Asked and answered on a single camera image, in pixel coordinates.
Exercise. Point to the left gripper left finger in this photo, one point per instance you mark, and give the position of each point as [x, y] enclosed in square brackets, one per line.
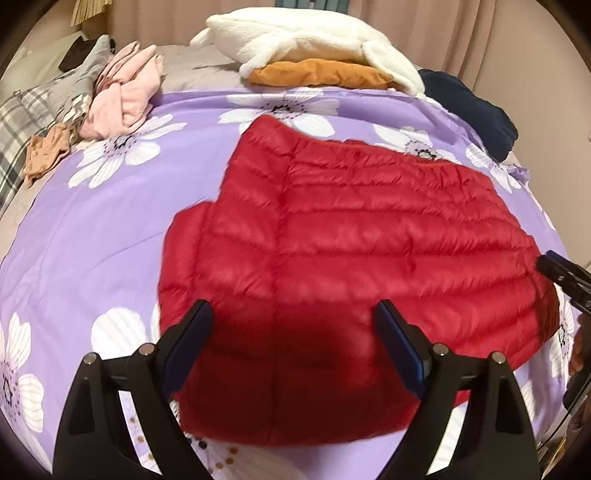
[93, 441]

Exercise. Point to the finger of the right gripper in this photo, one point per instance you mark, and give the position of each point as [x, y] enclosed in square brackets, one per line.
[574, 281]

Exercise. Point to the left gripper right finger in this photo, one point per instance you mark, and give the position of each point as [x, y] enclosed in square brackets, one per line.
[496, 440]

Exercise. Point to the red down jacket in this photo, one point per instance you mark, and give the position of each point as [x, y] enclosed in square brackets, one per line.
[305, 238]

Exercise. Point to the person's right hand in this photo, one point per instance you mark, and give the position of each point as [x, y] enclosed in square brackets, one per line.
[577, 359]

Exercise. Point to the purple floral duvet cover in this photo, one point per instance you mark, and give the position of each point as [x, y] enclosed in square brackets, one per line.
[81, 270]

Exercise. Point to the navy blue garment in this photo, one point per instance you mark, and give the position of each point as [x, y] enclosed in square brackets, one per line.
[495, 128]

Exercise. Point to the small tan cloth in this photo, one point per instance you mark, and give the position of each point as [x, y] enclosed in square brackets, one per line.
[44, 153]

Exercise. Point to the plaid grey pillow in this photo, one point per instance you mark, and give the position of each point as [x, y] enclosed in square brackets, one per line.
[31, 112]

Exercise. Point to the pink garment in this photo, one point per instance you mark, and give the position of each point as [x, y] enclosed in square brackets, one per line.
[122, 93]

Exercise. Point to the black cloth on pillow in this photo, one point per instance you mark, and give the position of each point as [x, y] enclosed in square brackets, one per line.
[76, 54]

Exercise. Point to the beige pillow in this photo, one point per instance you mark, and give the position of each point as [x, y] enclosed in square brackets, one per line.
[41, 69]

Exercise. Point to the orange folded garment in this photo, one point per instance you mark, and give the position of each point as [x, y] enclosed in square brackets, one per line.
[320, 72]

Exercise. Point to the white fleece garment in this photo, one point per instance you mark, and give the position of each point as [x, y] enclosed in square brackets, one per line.
[257, 36]

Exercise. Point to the tan tassel bundle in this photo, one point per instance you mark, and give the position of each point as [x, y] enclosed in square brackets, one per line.
[84, 10]

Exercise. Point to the teal window frame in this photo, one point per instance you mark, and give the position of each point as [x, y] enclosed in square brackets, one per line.
[340, 6]

